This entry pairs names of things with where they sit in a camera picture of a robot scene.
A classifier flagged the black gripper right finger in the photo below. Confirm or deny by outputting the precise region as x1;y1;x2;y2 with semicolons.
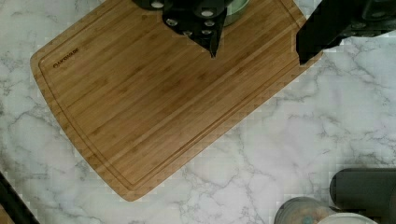
296;0;396;64

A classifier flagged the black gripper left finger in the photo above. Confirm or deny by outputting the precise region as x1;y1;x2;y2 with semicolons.
132;0;233;58

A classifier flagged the green plate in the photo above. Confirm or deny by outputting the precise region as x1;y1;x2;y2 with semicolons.
224;0;250;26

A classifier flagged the bamboo cutting board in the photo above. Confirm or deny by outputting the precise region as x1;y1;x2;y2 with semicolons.
30;0;304;202

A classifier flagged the dark grey canister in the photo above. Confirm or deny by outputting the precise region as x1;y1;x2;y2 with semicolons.
330;168;396;224

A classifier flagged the glass jar with candy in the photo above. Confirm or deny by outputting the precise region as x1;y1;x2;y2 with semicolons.
274;197;334;224

